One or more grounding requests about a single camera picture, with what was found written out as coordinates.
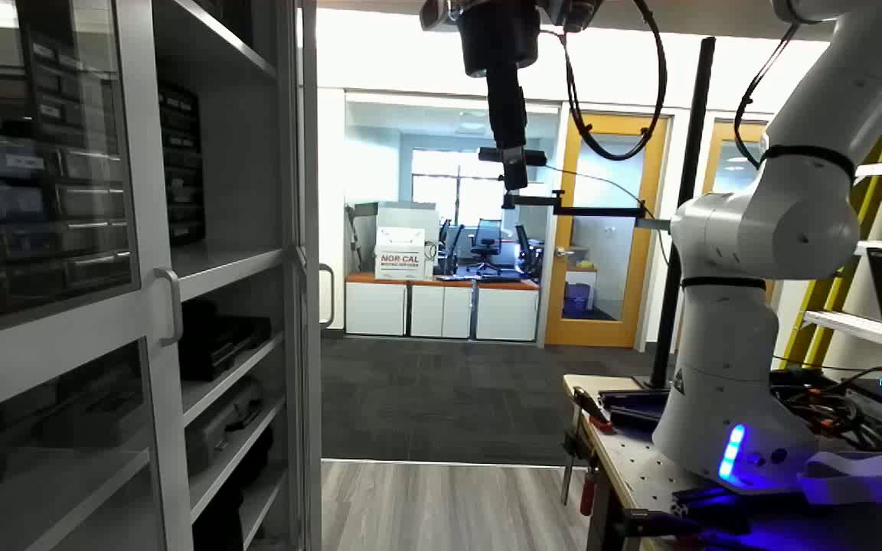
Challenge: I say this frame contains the dark drawer organizer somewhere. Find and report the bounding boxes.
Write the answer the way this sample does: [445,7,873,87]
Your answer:
[0,0,139,330]

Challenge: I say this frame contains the blue bin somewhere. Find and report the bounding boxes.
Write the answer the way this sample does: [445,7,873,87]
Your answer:
[559,265,600,320]

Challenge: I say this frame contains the white crumpled sheet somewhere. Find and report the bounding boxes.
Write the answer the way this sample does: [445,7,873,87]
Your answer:
[800,435,882,525]

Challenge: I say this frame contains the yellow ladder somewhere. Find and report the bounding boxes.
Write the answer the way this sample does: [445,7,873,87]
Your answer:
[777,82,882,372]

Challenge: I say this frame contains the red handled tool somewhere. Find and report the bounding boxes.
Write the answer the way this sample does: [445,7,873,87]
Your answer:
[567,387,619,437]

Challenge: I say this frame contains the silver door handle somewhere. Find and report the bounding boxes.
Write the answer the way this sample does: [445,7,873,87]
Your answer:
[150,265,186,348]
[315,260,340,335]

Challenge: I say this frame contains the black vertical pole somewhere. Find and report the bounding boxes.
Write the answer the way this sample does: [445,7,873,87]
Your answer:
[646,34,720,393]

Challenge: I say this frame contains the white box red label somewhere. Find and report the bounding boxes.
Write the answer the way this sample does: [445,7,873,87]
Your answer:
[371,222,433,285]

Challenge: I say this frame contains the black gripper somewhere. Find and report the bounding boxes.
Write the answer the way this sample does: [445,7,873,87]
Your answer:
[456,0,545,157]

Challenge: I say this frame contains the white low cabinet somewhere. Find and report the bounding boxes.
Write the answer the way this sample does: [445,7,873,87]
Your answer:
[344,274,413,340]
[407,278,477,344]
[471,283,545,346]

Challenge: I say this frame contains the tall black box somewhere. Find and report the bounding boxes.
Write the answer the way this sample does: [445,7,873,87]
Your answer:
[156,80,208,248]

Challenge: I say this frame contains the orange framed glass door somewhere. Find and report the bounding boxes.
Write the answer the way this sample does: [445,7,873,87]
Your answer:
[542,109,673,351]
[699,115,772,200]

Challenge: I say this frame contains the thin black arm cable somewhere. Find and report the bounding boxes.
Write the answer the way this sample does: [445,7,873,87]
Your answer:
[732,21,802,171]

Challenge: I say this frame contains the black bulky case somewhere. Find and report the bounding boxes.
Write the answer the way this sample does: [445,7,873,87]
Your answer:
[191,424,279,551]

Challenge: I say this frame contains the black flat device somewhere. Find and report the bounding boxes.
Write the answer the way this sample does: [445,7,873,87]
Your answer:
[176,300,274,387]

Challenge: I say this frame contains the grey flat device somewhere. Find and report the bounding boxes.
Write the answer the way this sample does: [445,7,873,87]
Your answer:
[183,375,270,480]

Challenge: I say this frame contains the black flat box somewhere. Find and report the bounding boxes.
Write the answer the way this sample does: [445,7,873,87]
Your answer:
[600,388,669,433]

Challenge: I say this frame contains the white shelf cabinet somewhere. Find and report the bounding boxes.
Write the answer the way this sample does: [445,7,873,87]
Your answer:
[146,0,299,551]

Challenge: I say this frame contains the black stand camera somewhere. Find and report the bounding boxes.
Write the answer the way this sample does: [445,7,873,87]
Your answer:
[473,145,552,195]

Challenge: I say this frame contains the wooden perforated work table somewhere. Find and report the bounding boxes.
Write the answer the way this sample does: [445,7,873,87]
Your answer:
[559,370,882,551]

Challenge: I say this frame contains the blue machine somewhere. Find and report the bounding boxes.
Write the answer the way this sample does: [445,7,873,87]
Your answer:
[433,217,527,283]

